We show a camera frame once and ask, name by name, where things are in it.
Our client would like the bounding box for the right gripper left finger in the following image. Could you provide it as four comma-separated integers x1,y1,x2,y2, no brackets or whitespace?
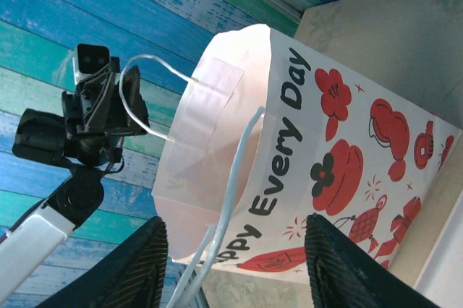
35,215,169,308

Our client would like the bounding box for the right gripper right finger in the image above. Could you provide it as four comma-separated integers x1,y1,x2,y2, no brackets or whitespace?
305,213,446,308

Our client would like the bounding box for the white paper bag red print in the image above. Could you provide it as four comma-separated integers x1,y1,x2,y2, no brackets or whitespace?
121,24,456,308

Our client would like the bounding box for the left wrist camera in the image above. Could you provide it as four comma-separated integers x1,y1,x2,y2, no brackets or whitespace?
70,43,112,87

